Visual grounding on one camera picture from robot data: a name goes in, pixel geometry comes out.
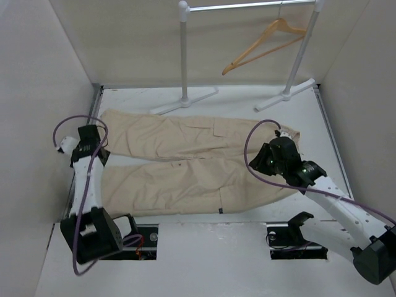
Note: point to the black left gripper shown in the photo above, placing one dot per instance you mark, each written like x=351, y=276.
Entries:
x=107, y=154

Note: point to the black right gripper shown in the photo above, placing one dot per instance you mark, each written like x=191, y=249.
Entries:
x=258, y=163

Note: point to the beige trousers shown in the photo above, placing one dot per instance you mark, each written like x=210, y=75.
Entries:
x=193, y=165

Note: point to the wooden clothes hanger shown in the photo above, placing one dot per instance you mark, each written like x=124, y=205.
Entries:
x=266, y=43

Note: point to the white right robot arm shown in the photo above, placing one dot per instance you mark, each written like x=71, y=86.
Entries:
x=366, y=241

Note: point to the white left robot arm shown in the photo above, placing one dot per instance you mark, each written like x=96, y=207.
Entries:
x=89, y=230

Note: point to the white clothes rack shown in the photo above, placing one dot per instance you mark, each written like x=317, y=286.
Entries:
x=288, y=92

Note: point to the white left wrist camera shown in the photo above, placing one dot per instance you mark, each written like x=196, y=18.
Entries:
x=67, y=145

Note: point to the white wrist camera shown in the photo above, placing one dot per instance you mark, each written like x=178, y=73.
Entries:
x=67, y=145
x=285, y=131

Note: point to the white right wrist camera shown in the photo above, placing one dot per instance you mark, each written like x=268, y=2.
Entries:
x=285, y=131

